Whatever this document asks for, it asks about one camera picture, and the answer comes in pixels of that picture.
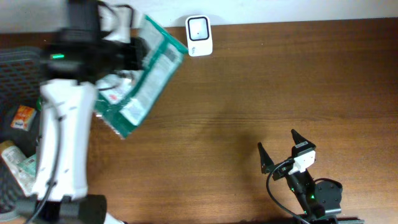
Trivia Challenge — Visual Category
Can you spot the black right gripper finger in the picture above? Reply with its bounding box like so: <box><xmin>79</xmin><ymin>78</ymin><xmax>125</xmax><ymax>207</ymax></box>
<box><xmin>290</xmin><ymin>129</ymin><xmax>310</xmax><ymax>146</ymax></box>
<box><xmin>257</xmin><ymin>142</ymin><xmax>274</xmax><ymax>174</ymax></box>

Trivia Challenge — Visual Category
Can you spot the green 3M wipes packet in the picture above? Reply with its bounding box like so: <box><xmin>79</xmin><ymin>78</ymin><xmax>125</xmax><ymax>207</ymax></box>
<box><xmin>94</xmin><ymin>16</ymin><xmax>188</xmax><ymax>139</ymax></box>

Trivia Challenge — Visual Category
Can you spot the small orange box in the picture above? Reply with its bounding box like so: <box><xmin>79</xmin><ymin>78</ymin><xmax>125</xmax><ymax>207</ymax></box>
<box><xmin>10</xmin><ymin>105</ymin><xmax>37</xmax><ymax>131</ymax></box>

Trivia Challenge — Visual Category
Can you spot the white tube with tan cap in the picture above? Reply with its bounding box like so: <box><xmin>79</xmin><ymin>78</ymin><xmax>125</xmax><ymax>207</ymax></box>
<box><xmin>1</xmin><ymin>141</ymin><xmax>35</xmax><ymax>197</ymax></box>

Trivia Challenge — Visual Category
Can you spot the mint green small packet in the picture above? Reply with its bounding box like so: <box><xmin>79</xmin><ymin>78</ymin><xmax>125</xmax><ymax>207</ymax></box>
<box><xmin>18</xmin><ymin>154</ymin><xmax>37</xmax><ymax>177</ymax></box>

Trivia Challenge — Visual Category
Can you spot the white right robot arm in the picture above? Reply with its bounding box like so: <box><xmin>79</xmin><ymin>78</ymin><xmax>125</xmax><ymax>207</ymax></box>
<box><xmin>257</xmin><ymin>129</ymin><xmax>365</xmax><ymax>224</ymax></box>

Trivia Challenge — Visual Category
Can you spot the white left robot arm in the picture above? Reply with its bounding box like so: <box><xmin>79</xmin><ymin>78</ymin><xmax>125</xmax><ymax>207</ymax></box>
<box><xmin>16</xmin><ymin>1</ymin><xmax>147</xmax><ymax>223</ymax></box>

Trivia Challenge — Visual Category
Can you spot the white barcode scanner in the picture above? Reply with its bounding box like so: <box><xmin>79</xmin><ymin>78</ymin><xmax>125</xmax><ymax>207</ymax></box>
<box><xmin>185</xmin><ymin>15</ymin><xmax>213</xmax><ymax>57</ymax></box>

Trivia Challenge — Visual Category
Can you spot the grey plastic basket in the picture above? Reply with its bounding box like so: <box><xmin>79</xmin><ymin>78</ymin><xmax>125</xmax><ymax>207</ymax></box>
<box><xmin>1</xmin><ymin>47</ymin><xmax>41</xmax><ymax>222</ymax></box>

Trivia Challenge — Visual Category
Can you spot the black right camera cable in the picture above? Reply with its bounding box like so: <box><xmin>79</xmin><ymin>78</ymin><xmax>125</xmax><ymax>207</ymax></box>
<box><xmin>266</xmin><ymin>158</ymin><xmax>312</xmax><ymax>224</ymax></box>

